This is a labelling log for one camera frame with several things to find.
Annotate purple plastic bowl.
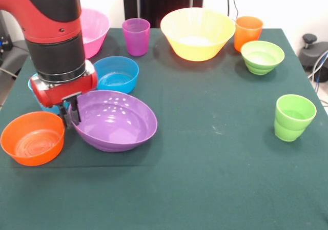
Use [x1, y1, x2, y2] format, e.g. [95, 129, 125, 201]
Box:
[68, 90, 158, 153]

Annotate blue plastic bowl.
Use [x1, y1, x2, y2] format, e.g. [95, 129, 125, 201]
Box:
[93, 56, 139, 94]

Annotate green plastic bowl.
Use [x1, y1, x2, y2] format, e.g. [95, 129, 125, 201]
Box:
[240, 40, 285, 75]

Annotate pink plastic bowl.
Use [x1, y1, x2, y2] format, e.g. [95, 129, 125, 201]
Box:
[80, 8, 111, 59]

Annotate yellow plastic bowl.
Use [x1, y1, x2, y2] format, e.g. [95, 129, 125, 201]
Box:
[160, 7, 236, 62]

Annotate dark green tablecloth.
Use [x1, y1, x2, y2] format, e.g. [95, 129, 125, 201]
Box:
[0, 27, 328, 230]

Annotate blue and white cables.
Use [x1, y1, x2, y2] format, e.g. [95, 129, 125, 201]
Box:
[307, 49, 328, 92]

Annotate purple plastic cup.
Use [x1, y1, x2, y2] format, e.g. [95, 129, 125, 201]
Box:
[121, 18, 151, 57]

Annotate grey chair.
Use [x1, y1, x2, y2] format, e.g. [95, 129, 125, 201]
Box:
[0, 39, 34, 79]

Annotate dark equipment box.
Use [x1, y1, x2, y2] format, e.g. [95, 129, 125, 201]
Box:
[0, 11, 13, 54]

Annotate orange plastic cup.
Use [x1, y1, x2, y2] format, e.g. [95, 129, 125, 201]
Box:
[234, 16, 264, 52]

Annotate green plastic cup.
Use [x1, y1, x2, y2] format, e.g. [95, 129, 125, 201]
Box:
[274, 94, 317, 142]

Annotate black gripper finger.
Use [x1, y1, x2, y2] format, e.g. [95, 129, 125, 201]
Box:
[58, 102, 70, 129]
[70, 98, 82, 126]

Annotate orange plastic bowl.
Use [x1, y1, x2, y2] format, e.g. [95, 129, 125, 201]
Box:
[0, 111, 66, 167]

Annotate blue plastic cup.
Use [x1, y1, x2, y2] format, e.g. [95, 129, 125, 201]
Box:
[27, 73, 70, 115]

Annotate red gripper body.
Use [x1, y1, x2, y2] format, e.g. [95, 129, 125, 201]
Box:
[30, 68, 99, 108]

